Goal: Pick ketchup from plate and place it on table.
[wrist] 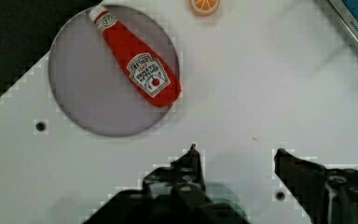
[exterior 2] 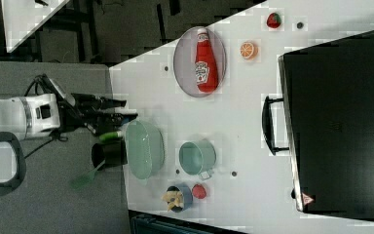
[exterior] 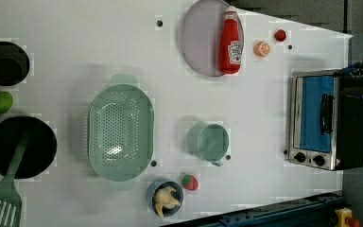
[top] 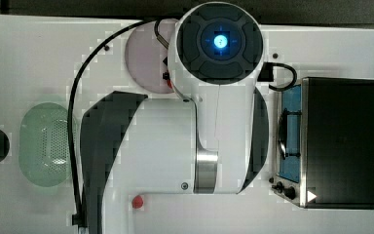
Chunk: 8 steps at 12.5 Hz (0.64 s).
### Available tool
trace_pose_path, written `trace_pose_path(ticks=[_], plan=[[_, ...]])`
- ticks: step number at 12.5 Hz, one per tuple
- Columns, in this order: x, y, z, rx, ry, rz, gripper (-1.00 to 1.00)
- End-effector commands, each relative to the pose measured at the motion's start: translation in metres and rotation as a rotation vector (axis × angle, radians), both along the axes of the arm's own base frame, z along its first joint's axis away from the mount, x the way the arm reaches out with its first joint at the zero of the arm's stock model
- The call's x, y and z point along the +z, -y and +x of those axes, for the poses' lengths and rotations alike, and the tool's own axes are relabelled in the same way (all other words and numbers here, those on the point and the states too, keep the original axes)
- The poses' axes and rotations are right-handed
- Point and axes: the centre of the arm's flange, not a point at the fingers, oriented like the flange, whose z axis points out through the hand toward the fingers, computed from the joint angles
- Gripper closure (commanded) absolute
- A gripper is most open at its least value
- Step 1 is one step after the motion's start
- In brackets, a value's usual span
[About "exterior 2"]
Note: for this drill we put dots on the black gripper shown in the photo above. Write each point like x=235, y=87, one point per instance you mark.
x=87, y=111

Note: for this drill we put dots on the red plush ketchup bottle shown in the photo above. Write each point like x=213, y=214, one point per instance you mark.
x=205, y=64

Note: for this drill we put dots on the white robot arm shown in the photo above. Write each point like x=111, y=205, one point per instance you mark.
x=49, y=115

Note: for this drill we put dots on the grey round plate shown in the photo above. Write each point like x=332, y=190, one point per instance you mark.
x=184, y=60

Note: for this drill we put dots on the black utensil holder cup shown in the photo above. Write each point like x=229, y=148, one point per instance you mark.
x=111, y=154

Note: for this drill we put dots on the light green oval bowl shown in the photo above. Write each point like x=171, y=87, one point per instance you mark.
x=145, y=149

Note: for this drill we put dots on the green spatula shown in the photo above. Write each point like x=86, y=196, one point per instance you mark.
x=85, y=179

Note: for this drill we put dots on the teal green cup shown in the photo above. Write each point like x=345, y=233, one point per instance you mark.
x=197, y=158

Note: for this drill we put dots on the blue cup with fries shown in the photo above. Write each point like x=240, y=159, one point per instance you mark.
x=178, y=198

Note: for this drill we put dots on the white side table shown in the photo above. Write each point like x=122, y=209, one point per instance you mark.
x=21, y=18

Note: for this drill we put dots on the orange slice toy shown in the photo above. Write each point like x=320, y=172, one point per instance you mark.
x=248, y=50

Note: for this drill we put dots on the red strawberry toy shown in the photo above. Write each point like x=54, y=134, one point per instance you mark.
x=273, y=20

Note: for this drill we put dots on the black toaster oven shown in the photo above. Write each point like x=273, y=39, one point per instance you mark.
x=328, y=100

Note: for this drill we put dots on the green handled utensil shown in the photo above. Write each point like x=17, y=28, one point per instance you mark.
x=111, y=136

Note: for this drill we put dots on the black oven door handle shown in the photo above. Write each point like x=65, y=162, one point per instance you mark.
x=268, y=125

